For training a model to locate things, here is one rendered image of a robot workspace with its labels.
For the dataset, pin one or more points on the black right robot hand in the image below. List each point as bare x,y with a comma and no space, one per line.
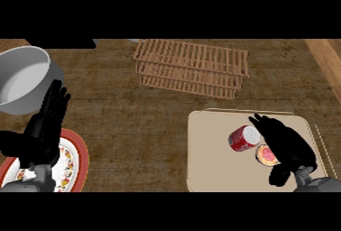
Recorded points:
283,141

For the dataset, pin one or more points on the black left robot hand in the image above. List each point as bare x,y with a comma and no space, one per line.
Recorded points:
41,132

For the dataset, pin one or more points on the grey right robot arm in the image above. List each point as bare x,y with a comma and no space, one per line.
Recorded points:
314,180

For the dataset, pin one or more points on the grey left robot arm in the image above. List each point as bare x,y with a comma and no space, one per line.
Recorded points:
35,182

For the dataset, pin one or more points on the beige tray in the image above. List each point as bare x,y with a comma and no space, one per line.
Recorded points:
213,159

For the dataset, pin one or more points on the red can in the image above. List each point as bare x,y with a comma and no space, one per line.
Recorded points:
242,138

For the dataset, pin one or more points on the red rimmed floral plate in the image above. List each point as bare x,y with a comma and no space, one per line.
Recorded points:
72,159

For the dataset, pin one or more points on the grey metal pot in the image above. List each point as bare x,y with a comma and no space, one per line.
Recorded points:
22,78

